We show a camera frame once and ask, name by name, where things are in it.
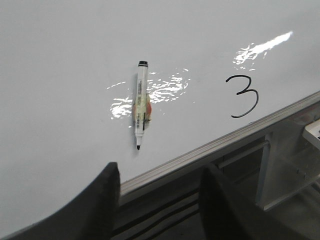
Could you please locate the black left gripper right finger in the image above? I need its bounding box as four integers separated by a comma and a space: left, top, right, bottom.
199, 163, 320, 240

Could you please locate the white plastic marker tray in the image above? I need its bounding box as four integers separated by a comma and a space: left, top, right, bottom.
302, 120, 320, 150

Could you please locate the grey slatted panel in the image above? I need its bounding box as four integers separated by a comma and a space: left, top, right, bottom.
111, 137, 270, 240

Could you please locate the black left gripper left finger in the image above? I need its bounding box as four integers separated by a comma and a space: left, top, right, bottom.
5, 162, 121, 240

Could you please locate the grey metal stand frame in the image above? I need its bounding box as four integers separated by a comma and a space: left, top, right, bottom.
255, 117, 320, 211

